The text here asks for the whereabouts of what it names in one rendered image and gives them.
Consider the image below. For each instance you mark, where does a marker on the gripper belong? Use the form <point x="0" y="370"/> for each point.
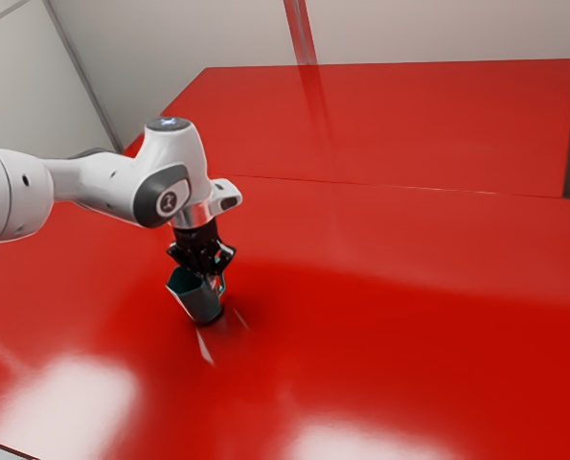
<point x="196" y="249"/>

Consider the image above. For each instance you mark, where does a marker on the teal faceted mug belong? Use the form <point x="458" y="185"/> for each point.
<point x="198" y="299"/>

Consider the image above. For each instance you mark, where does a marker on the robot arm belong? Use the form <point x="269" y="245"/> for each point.
<point x="98" y="179"/>

